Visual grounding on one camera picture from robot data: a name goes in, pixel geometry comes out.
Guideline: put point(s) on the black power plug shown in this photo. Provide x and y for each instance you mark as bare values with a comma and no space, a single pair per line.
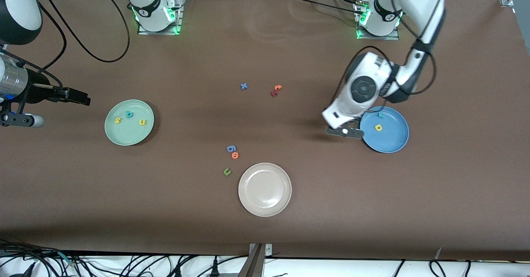
214,270

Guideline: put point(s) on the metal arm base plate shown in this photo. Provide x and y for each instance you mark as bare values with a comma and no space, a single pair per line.
379,38
157,32

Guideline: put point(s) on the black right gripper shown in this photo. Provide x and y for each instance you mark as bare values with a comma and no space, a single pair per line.
36,91

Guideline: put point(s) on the small metal bracket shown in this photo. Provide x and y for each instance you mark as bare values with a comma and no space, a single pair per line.
268,250

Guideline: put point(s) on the white paper tag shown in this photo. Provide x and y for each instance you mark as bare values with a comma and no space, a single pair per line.
439,252

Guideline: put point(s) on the aluminium profile post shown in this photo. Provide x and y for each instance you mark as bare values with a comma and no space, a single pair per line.
253,264

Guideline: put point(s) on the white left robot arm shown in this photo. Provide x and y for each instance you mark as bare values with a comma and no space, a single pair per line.
343,107

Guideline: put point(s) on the beige plate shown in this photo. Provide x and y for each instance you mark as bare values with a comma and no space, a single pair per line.
265,190

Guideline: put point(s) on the green plate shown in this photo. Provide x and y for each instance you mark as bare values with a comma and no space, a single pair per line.
129,138

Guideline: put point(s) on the blue letter g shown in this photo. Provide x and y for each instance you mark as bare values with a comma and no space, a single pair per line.
230,148

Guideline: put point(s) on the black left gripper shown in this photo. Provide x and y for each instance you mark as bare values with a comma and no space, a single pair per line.
369,111

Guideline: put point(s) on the blue plate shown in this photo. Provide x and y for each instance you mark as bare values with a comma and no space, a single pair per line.
389,140

